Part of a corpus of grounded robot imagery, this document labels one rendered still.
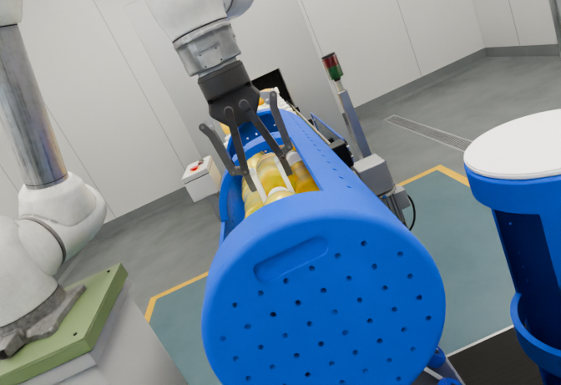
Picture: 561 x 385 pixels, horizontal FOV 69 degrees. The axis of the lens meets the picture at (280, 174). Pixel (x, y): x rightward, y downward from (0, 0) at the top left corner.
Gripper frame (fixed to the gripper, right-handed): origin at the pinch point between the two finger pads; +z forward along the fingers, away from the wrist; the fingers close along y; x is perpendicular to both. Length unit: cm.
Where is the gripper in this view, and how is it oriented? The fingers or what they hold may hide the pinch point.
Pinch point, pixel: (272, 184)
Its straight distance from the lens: 68.1
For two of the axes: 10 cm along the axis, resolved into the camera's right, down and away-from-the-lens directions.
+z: 4.0, 8.7, 2.9
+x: -1.0, -2.8, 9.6
